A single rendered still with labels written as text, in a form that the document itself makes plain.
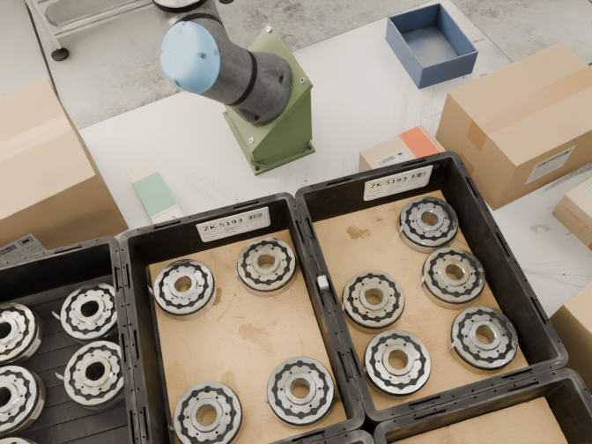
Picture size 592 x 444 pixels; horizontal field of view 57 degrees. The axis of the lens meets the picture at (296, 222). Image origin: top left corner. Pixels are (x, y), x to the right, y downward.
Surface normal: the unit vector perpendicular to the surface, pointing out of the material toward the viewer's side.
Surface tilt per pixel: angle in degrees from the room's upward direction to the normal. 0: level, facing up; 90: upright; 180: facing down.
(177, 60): 44
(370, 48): 0
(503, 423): 0
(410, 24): 90
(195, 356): 0
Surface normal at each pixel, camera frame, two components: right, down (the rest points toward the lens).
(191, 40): -0.60, 0.00
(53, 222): 0.52, 0.72
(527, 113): -0.04, -0.51
